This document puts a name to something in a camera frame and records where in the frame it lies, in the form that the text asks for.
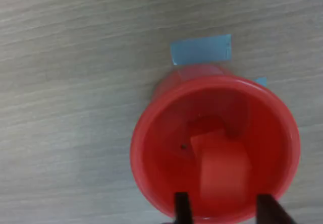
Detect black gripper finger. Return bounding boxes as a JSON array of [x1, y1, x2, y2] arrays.
[[256, 193, 297, 224], [174, 192, 194, 224]]

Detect small red cube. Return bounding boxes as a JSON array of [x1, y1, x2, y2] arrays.
[[188, 115, 228, 137], [190, 129, 252, 206]]

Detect red plastic bin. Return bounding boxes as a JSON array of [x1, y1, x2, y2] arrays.
[[130, 66, 301, 224]]

